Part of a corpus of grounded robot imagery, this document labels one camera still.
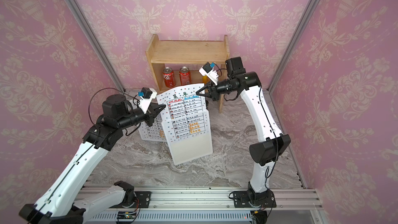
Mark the red cola can middle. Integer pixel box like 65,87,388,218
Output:
179,66,192,86

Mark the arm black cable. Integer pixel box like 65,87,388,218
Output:
264,142,279,190
87,88,140,125

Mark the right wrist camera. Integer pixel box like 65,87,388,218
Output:
199,62,219,85

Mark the white rack board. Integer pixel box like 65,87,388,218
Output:
162,110,213,165
138,115,167,142

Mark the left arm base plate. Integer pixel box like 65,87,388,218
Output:
110,191,152,209

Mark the wooden two-tier shelf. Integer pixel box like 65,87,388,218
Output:
145,34,231,114

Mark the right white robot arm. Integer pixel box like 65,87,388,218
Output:
196,57,291,208

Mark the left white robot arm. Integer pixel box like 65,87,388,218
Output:
19,88,166,224

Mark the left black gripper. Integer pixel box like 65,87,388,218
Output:
117,102,167,131

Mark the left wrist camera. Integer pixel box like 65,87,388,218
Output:
138,87,157,114

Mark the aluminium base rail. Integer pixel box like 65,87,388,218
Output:
92,181,327,224

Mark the paper menu sheet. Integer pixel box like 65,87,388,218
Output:
146,121,166,141
157,83,210,143

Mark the red cola can left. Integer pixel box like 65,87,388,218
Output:
162,67,176,88

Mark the orange soda can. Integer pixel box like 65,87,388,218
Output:
202,75,209,84

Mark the small green circuit board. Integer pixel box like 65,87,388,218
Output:
116,212,138,221

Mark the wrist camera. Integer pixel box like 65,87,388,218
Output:
138,87,157,114
199,62,219,85

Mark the red cola can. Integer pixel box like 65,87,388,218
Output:
162,67,176,88
179,66,192,86

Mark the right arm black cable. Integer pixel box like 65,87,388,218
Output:
264,142,279,190

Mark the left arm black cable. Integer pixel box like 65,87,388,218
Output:
87,88,140,125

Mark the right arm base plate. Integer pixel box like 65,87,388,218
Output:
228,190,277,208

